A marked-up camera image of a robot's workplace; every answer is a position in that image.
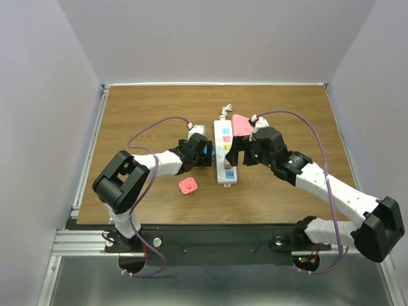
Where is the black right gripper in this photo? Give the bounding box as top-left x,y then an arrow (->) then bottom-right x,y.
226,134 -> 274,168

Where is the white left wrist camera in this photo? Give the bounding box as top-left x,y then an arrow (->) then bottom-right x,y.
187,123 -> 205,139

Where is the pink square plug adapter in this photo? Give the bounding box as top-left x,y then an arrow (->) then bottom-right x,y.
178,177 -> 198,195

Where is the aluminium rail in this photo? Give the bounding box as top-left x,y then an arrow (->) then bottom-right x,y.
51,230 -> 106,256
69,84 -> 111,219
323,83 -> 395,254

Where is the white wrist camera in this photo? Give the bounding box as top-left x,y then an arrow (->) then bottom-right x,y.
249,115 -> 269,134
187,123 -> 205,139

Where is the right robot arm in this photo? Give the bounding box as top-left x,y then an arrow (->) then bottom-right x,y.
226,127 -> 405,263

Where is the aluminium right side rail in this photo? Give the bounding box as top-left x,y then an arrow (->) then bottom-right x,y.
323,83 -> 395,254

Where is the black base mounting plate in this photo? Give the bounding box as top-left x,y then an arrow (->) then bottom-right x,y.
65,224 -> 344,268

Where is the white multicolour power strip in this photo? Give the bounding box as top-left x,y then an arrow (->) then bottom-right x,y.
214,120 -> 238,187

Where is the blue square plug adapter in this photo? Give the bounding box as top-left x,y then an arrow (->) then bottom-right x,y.
205,144 -> 215,159

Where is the pink triangular power strip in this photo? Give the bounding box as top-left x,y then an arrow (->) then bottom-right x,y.
231,114 -> 254,136

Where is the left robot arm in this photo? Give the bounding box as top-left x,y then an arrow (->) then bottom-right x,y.
92,133 -> 213,253

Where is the aluminium front rail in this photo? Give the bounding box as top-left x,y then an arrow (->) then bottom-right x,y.
51,230 -> 106,256

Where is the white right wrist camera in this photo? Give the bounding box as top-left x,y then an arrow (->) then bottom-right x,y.
249,115 -> 269,134

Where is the aluminium left side rail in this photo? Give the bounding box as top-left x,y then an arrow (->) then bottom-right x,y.
69,84 -> 111,219

